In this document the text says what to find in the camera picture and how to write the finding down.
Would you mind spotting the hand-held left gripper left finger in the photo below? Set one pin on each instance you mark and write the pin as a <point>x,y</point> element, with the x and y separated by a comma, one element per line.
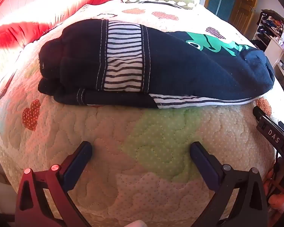
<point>78,164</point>

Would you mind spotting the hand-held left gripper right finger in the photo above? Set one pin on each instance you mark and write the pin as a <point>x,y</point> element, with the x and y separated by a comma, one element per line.
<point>203,164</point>

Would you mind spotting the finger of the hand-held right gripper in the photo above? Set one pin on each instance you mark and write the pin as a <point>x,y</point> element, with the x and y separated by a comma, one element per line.
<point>260,114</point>

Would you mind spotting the navy pants with striped panel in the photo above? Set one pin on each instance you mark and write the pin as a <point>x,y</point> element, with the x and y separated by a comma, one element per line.
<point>170,73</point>

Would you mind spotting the person's right hand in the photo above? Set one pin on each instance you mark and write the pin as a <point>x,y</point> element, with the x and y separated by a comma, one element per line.
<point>278,199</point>

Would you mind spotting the quilted heart-pattern bedspread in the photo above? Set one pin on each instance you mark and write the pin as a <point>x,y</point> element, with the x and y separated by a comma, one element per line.
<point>142,146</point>

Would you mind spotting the white shelf unit with clutter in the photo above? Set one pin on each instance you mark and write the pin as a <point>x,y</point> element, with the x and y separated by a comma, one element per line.
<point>274,42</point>

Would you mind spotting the wooden door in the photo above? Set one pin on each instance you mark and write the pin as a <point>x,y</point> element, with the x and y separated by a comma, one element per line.
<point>245,2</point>

